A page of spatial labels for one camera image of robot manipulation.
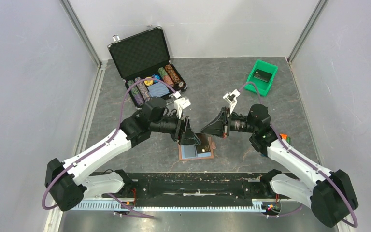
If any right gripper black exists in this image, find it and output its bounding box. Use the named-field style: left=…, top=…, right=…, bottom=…
left=201, top=106, right=257, bottom=138

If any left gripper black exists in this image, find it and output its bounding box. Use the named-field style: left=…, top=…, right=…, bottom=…
left=150, top=110, right=200, bottom=146

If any black credit card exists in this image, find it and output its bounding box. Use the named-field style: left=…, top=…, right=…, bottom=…
left=195, top=133, right=211, bottom=155
left=254, top=69, right=272, bottom=83

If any tan leather card holder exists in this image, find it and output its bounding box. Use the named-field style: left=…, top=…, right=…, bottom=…
left=178, top=137, right=216, bottom=161

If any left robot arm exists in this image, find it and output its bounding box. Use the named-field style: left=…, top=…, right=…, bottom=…
left=42, top=97, right=201, bottom=212

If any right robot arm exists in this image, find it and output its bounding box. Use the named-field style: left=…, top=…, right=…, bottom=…
left=201, top=104, right=359, bottom=228

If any blue playing card deck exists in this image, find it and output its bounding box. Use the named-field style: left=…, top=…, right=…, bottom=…
left=147, top=82, right=170, bottom=97

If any green red chip row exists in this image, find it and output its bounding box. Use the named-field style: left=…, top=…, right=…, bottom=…
left=157, top=67, right=174, bottom=87

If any orange brown chip row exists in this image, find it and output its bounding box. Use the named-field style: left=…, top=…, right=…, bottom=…
left=165, top=64, right=185, bottom=88

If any colourful toy block set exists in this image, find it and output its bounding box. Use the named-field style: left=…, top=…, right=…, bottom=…
left=279, top=134, right=291, bottom=144

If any purple poker chip row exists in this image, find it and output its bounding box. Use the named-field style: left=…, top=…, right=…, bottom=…
left=134, top=82, right=151, bottom=105

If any yellow dealer button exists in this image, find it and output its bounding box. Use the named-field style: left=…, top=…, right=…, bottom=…
left=143, top=77, right=154, bottom=86

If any blue dealer button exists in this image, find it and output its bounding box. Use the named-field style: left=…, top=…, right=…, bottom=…
left=152, top=75, right=161, bottom=83

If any green plastic bin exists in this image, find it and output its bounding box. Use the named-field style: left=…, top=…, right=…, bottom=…
left=244, top=60, right=278, bottom=96

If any green poker chip row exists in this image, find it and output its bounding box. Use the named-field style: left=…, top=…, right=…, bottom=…
left=127, top=80, right=144, bottom=106

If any black poker chip case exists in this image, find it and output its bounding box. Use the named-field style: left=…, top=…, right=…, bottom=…
left=107, top=26, right=188, bottom=108

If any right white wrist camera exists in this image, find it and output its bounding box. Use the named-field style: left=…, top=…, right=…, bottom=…
left=223, top=89, right=241, bottom=114

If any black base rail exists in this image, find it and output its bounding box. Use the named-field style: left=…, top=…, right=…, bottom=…
left=100, top=171, right=292, bottom=214

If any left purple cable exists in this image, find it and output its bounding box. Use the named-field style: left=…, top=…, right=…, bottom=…
left=41, top=78, right=181, bottom=219

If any purple cable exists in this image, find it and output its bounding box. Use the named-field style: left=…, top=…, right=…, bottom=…
left=41, top=78, right=181, bottom=219
left=238, top=81, right=359, bottom=229

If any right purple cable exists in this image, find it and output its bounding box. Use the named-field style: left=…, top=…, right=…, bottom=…
left=238, top=81, right=359, bottom=229

